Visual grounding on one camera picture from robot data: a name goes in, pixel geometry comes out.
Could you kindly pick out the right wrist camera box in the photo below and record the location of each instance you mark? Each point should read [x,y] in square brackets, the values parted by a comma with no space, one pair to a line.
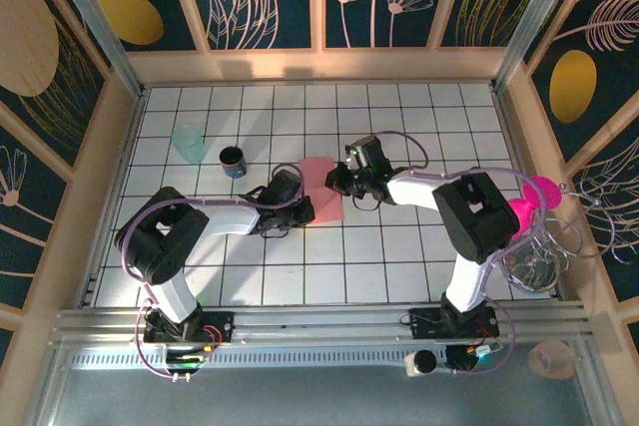
[367,151]

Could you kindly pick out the magenta felt disc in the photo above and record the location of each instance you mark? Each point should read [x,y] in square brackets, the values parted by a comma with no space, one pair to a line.
[545,192]
[521,216]

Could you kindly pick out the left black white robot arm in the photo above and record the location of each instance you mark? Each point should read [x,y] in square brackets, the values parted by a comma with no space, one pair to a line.
[165,251]

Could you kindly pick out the pink square paper sheet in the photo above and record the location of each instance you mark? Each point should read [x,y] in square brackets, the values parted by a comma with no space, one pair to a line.
[327,209]

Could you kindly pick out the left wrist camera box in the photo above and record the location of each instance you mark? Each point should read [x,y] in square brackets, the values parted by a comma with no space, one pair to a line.
[283,187]

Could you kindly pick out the aluminium mounting rail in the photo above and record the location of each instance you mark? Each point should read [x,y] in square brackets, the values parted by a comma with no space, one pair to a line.
[324,326]

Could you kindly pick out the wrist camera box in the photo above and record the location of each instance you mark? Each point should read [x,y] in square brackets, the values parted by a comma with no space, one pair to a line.
[283,187]
[367,151]

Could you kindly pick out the aluminium frame post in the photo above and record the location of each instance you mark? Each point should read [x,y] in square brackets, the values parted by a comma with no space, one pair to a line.
[534,22]
[95,22]

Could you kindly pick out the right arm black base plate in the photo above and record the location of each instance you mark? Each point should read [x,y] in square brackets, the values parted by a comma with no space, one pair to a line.
[424,326]

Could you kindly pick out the translucent pink round disc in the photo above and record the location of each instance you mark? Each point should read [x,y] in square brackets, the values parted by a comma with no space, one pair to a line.
[551,358]

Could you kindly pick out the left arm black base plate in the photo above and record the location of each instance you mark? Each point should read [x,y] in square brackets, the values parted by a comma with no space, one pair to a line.
[224,321]

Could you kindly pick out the dark blue mug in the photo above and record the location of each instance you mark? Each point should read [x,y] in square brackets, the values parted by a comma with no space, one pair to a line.
[233,164]

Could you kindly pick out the small white black webcam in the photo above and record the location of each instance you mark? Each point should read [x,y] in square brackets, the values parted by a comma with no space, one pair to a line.
[424,362]

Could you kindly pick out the clear teal plastic cup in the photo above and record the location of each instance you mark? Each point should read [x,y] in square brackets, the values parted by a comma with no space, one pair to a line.
[190,141]

